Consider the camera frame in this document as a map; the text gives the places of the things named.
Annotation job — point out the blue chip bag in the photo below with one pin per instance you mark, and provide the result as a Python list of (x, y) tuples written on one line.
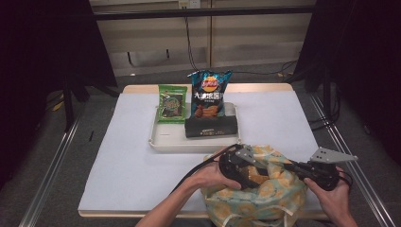
[(209, 94)]

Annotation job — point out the black metal stand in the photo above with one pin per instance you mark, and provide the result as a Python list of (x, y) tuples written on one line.
[(67, 104)]

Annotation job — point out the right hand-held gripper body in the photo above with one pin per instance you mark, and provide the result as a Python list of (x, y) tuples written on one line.
[(321, 173)]

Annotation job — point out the black horizontal bar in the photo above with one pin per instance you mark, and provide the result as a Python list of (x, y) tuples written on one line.
[(195, 13)]

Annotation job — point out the black snack packet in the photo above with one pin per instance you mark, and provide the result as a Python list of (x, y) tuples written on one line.
[(209, 126)]

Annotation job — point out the white table mat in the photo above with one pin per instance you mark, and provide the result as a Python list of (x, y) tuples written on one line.
[(126, 157)]

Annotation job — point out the person's right hand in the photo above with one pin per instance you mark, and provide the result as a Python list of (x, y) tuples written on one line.
[(339, 201)]

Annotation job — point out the green snack packet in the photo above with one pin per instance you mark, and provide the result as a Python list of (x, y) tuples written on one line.
[(172, 104)]

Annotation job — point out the yellow floor object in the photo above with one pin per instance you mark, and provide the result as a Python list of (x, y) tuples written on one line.
[(58, 105)]

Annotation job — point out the metal floor rail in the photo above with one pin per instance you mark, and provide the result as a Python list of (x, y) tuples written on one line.
[(47, 176), (346, 138)]

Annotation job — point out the white wall socket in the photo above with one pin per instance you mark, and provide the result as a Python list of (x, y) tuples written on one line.
[(189, 3)]

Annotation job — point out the person's left hand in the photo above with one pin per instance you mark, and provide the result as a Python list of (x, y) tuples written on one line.
[(211, 176)]

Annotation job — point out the black curtain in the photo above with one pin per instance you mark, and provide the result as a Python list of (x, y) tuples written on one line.
[(362, 63), (38, 63)]

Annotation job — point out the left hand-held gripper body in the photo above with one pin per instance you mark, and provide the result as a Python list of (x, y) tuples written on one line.
[(235, 167)]

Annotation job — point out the white plastic tray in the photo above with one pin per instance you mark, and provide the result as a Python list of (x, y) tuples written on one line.
[(170, 142)]

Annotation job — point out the orange-print teal fabric bag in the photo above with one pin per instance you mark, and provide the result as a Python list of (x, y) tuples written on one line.
[(271, 198)]

